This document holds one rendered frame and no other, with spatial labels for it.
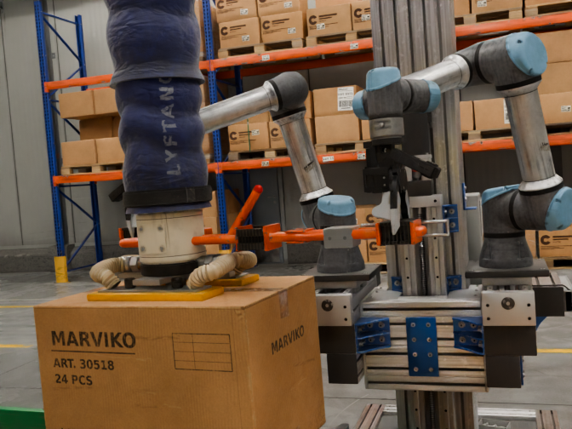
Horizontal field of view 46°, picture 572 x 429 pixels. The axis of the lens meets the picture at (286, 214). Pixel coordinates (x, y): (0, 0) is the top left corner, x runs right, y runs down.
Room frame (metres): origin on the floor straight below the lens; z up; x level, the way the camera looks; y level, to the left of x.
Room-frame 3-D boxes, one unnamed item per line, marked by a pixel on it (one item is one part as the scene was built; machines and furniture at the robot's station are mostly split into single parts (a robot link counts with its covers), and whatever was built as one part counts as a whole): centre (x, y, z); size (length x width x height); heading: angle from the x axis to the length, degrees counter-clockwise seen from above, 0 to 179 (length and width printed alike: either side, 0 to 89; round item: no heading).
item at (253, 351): (1.72, 0.29, 0.87); 0.60 x 0.40 x 0.40; 66
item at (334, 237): (1.53, -0.12, 1.20); 0.07 x 0.07 x 0.04; 65
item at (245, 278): (1.81, 0.26, 1.09); 0.34 x 0.10 x 0.05; 65
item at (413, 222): (1.47, -0.24, 1.20); 0.08 x 0.07 x 0.05; 65
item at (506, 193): (1.95, -0.63, 1.20); 0.13 x 0.12 x 0.14; 37
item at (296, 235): (1.75, 0.07, 1.20); 0.93 x 0.30 x 0.04; 65
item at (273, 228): (1.62, 0.07, 1.20); 0.10 x 0.08 x 0.06; 155
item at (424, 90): (1.57, -0.31, 1.50); 0.11 x 0.11 x 0.08; 37
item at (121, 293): (1.64, 0.34, 1.09); 0.34 x 0.10 x 0.05; 65
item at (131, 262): (1.73, 0.30, 1.13); 0.34 x 0.25 x 0.06; 65
